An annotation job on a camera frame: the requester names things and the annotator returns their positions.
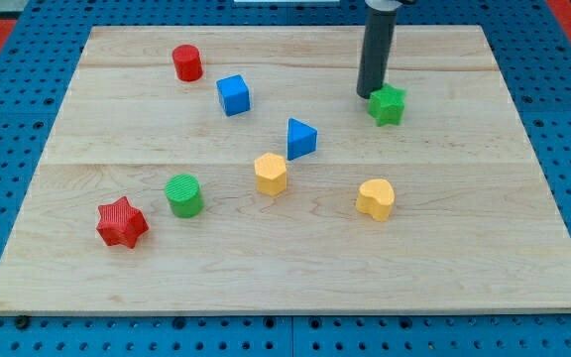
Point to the green star block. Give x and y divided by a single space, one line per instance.
386 105

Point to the red star block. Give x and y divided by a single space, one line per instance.
121 223

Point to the yellow hexagon block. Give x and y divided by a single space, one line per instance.
271 174

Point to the blue triangle block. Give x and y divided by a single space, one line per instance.
301 139

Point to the yellow heart block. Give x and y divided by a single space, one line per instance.
376 197

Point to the wooden board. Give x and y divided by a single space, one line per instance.
474 228

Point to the blue cube block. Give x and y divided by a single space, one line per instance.
233 94

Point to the green cylinder block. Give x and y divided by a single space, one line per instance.
183 194

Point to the red cylinder block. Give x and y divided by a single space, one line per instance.
187 63

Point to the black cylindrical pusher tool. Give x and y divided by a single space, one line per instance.
378 37

